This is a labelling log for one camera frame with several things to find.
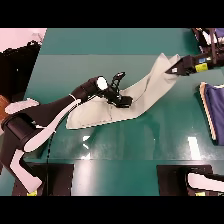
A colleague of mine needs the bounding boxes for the blue garment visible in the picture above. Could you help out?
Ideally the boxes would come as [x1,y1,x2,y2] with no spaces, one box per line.
[203,82,224,146]

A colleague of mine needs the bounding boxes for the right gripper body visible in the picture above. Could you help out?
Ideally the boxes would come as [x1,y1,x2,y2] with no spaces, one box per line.
[177,54,203,77]

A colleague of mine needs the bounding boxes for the white garment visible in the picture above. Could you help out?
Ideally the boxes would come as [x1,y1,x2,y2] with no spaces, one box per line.
[65,52,183,130]

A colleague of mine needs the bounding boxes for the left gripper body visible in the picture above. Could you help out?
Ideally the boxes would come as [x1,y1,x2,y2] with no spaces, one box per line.
[105,89,135,110]

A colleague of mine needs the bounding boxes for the black cable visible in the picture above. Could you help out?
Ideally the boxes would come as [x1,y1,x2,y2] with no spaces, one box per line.
[45,134,54,165]

